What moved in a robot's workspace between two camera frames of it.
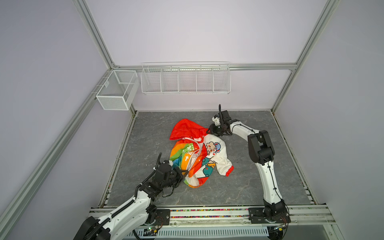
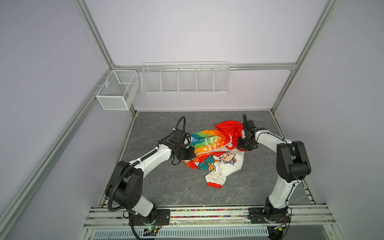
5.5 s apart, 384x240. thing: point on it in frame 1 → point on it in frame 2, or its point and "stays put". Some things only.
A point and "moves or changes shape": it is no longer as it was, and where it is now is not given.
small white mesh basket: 119,93 stays put
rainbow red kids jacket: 194,148 moves or changes shape
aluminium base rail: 286,217 stays put
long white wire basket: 186,78 stays put
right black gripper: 212,130 → 239,144
